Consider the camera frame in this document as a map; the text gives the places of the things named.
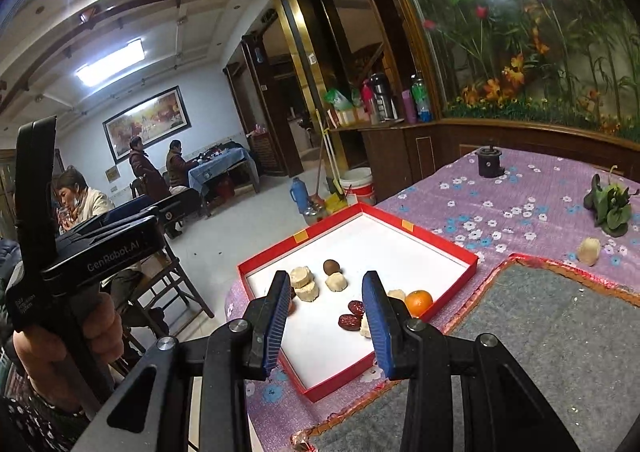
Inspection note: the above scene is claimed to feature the green leafy vegetable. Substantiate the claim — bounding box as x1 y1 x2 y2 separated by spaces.
584 166 640 238

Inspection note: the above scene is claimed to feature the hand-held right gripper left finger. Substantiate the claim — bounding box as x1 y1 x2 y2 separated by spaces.
70 269 292 452

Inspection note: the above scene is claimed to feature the gold framed pillar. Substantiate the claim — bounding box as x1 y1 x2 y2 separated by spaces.
267 0 351 173

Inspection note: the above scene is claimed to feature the table with blue cloth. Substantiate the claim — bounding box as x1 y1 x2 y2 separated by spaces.
187 147 261 213

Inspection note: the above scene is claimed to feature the black thermos jug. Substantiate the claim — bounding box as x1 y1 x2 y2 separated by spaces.
369 73 398 123

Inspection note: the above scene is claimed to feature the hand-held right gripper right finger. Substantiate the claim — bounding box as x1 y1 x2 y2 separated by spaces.
361 270 583 452

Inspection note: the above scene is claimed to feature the white orange carton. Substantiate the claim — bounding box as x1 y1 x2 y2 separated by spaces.
334 107 371 128

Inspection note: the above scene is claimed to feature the black cylindrical holder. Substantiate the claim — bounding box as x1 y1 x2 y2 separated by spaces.
475 143 505 178

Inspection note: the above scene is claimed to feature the broom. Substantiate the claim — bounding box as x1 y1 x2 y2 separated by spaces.
314 109 346 205

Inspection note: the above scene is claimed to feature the grey felt mat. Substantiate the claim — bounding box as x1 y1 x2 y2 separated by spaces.
292 254 640 452

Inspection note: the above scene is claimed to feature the shallow red box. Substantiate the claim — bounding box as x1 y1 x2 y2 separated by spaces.
236 203 479 404

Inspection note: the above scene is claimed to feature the red bottle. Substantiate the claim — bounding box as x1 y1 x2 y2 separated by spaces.
361 81 380 125

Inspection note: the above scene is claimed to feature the purple floral tablecloth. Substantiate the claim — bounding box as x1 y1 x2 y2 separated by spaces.
225 147 640 452

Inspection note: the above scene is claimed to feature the person's left hand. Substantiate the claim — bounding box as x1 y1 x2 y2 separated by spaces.
12 292 123 413

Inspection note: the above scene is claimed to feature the wooden chair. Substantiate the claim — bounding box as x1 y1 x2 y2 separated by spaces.
105 242 216 358

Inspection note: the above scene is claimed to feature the blue thermos flask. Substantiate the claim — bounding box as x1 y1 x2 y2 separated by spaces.
291 177 308 214

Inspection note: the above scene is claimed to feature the green bag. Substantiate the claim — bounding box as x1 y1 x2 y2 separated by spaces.
324 88 353 112

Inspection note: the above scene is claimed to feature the ceiling light panel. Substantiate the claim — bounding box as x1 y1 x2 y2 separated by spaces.
75 37 146 88

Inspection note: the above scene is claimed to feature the framed wall painting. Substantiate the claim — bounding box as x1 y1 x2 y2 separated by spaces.
102 84 192 164

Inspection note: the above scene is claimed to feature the white bucket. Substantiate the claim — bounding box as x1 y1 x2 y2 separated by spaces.
339 168 376 207

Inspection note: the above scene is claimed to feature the green plastic bottle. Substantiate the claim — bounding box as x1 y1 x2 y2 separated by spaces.
411 73 433 123

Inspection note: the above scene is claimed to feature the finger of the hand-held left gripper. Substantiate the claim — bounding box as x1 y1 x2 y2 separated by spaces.
57 214 161 255
102 195 185 239

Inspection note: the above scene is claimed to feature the orange mandarin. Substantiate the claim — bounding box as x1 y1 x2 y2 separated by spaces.
404 289 434 319

